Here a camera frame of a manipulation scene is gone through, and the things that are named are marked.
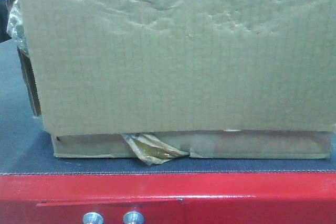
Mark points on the silver bolt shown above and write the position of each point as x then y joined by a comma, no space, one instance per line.
133,217
92,218

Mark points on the silver bolt right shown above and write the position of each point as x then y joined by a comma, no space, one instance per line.
133,217

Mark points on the red metal workbench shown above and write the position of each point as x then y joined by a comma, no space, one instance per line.
171,198

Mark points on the dark blue table mat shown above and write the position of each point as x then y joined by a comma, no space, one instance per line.
26,149

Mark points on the silver bolt left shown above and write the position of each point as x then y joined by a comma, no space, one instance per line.
92,218

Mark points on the large brown cardboard box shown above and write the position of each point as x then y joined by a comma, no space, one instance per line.
164,79

